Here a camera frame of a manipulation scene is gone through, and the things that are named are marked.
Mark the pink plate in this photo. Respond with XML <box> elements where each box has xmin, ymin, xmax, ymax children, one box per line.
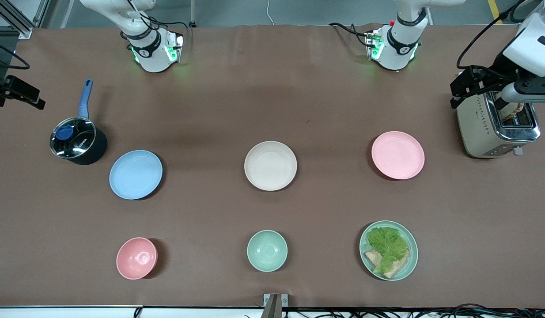
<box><xmin>371</xmin><ymin>131</ymin><xmax>425</xmax><ymax>181</ymax></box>

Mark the toast slice in toaster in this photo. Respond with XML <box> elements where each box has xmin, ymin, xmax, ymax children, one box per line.
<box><xmin>499</xmin><ymin>102</ymin><xmax>526</xmax><ymax>121</ymax></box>

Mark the silver toaster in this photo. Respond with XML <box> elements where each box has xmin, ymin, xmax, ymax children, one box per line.
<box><xmin>456</xmin><ymin>91</ymin><xmax>542</xmax><ymax>159</ymax></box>

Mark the glass lid with blue knob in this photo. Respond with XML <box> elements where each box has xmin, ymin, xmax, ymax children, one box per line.
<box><xmin>50</xmin><ymin>117</ymin><xmax>98</xmax><ymax>159</ymax></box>

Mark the blue plate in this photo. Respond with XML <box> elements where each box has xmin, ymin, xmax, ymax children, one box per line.
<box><xmin>109</xmin><ymin>150</ymin><xmax>163</xmax><ymax>201</ymax></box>

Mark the green lettuce leaf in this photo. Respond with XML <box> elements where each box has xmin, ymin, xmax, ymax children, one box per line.
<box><xmin>366</xmin><ymin>226</ymin><xmax>409</xmax><ymax>275</ymax></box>

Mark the green plate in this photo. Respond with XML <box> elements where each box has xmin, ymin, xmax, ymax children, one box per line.
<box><xmin>359</xmin><ymin>220</ymin><xmax>419</xmax><ymax>282</ymax></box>

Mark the brown bread slice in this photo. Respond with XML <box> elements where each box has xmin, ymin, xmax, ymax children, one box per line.
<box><xmin>364</xmin><ymin>248</ymin><xmax>410</xmax><ymax>280</ymax></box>

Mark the pink bowl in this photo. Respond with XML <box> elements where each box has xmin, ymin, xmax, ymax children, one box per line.
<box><xmin>116</xmin><ymin>237</ymin><xmax>159</xmax><ymax>280</ymax></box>

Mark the beige plate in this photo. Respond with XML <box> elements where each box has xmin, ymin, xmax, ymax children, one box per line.
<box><xmin>244</xmin><ymin>140</ymin><xmax>298</xmax><ymax>192</ymax></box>

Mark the green bowl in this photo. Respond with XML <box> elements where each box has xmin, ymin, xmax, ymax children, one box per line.
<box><xmin>246</xmin><ymin>229</ymin><xmax>288</xmax><ymax>273</ymax></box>

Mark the black cable loop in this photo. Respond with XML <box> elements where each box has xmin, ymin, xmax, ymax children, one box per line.
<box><xmin>0</xmin><ymin>39</ymin><xmax>31</xmax><ymax>71</ymax></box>

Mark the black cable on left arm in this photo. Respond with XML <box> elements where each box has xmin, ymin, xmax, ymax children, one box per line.
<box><xmin>456</xmin><ymin>0</ymin><xmax>527</xmax><ymax>70</ymax></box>

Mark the black saucepan with blue handle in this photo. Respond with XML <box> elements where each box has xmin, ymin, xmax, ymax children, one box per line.
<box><xmin>49</xmin><ymin>79</ymin><xmax>108</xmax><ymax>166</ymax></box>

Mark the aluminium frame profile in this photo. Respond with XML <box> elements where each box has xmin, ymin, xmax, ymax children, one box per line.
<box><xmin>0</xmin><ymin>0</ymin><xmax>50</xmax><ymax>40</ymax></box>

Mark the black cable at arm base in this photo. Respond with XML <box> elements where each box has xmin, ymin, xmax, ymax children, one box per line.
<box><xmin>328</xmin><ymin>22</ymin><xmax>371</xmax><ymax>48</ymax></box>

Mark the black cable bundle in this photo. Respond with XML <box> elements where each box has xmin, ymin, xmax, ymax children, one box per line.
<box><xmin>281</xmin><ymin>303</ymin><xmax>545</xmax><ymax>318</ymax></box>

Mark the grey metal table bracket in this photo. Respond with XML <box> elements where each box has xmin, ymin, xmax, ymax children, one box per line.
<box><xmin>262</xmin><ymin>293</ymin><xmax>289</xmax><ymax>318</ymax></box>

